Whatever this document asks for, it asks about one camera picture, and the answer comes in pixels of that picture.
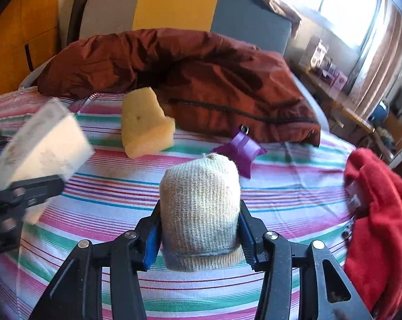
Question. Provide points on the black rolled mat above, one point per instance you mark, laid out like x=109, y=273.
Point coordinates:
x=79, y=13

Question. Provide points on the blue ball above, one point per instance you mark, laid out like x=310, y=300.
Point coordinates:
x=380, y=110

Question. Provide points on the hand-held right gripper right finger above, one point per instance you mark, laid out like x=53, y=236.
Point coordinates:
x=247, y=240

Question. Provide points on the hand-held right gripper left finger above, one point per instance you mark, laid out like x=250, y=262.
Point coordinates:
x=151, y=246

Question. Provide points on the wooden side desk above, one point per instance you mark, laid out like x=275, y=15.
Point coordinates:
x=351, y=106

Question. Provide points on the rust brown jacket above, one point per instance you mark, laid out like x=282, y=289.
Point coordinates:
x=204, y=80

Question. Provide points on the tan sponge block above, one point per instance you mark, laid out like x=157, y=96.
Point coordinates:
x=141, y=123

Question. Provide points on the red fleece garment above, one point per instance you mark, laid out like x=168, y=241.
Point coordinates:
x=381, y=223

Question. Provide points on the beige sock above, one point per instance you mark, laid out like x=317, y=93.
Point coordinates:
x=201, y=206

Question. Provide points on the wooden wardrobe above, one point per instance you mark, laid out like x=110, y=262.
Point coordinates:
x=17, y=40

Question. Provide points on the purple star toy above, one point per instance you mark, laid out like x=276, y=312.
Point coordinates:
x=242, y=150

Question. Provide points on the white box on desk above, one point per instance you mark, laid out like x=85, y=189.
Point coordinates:
x=317, y=53

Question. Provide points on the white sponge block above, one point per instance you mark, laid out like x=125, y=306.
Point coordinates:
x=44, y=153

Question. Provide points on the white bed rail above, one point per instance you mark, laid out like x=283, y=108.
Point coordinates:
x=31, y=78

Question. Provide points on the purple box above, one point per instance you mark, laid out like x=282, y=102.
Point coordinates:
x=340, y=81

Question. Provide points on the pale striped curtain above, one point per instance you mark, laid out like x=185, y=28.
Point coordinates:
x=384, y=56

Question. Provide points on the striped bed sheet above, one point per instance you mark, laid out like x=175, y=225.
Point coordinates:
x=121, y=190

